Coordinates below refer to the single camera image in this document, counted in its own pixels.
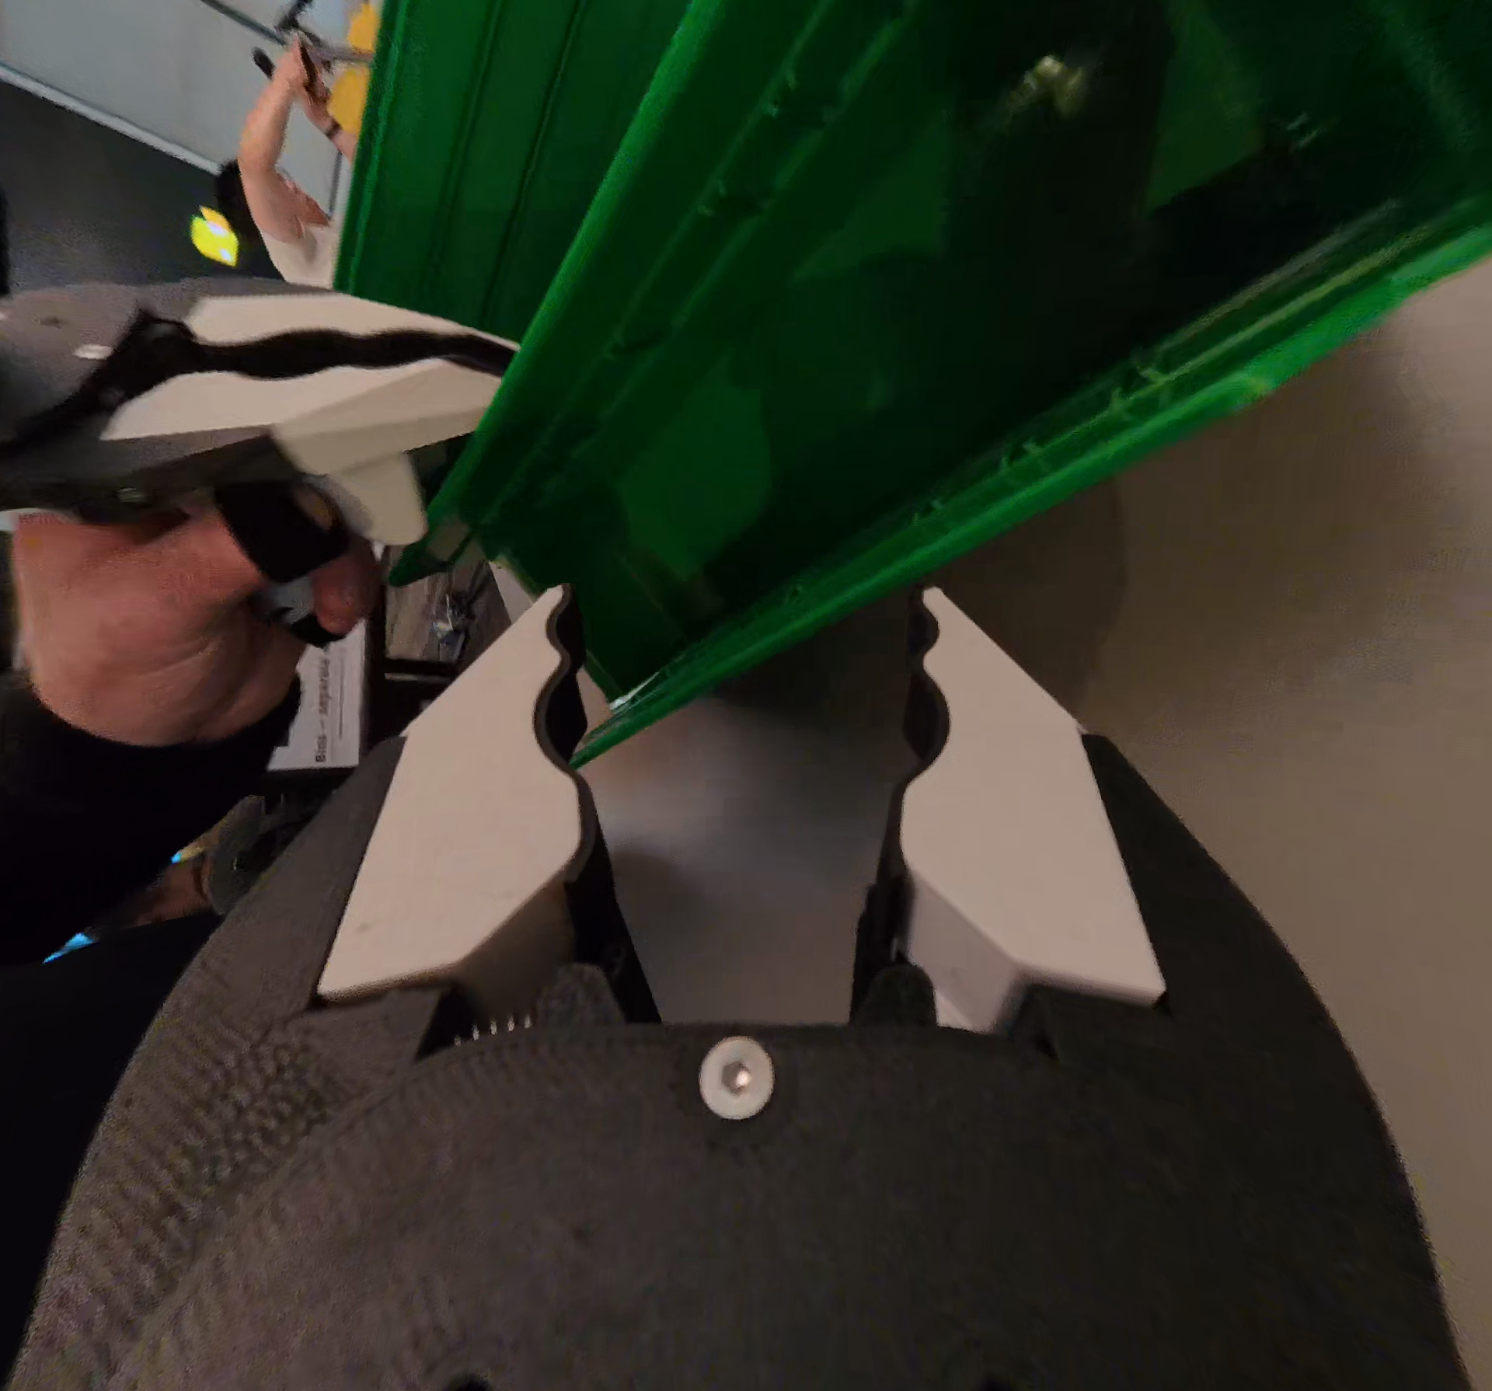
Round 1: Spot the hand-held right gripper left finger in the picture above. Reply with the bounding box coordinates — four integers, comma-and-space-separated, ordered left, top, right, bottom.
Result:
314, 585, 629, 1022

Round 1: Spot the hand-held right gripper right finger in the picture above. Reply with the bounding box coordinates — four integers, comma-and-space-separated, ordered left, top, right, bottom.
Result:
898, 585, 1169, 1033

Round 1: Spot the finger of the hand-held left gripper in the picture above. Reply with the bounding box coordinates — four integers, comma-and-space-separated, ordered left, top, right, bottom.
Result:
102, 355, 516, 548
181, 288, 521, 381

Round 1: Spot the green plastic bin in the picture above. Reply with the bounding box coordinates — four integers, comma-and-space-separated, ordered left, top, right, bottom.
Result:
392, 0, 1492, 767
335, 0, 717, 349

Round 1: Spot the person's left forearm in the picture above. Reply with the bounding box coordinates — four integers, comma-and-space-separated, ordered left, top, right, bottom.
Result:
0, 663, 306, 961

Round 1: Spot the person's left hand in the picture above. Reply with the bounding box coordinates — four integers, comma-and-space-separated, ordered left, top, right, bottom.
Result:
11, 506, 383, 744

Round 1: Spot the white printed card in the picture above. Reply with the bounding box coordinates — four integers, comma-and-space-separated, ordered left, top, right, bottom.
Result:
267, 621, 376, 772

